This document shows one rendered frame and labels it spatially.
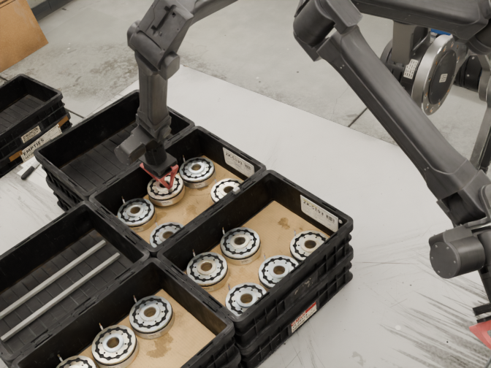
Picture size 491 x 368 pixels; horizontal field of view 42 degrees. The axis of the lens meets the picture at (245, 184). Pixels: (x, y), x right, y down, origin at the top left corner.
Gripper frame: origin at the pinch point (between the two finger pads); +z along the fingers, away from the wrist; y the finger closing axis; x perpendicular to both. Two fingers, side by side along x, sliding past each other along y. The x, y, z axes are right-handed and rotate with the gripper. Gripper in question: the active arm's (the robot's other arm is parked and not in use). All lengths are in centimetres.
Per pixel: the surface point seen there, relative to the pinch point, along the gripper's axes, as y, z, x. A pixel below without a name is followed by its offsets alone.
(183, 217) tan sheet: 9.3, 6.2, -2.5
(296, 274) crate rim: 52, -3, -1
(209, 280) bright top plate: 33.1, 3.3, -12.8
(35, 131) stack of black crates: -105, 37, 3
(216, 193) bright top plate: 12.3, 3.2, 8.1
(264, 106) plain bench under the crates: -22, 20, 58
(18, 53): -252, 83, 55
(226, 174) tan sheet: 5.9, 6.5, 17.1
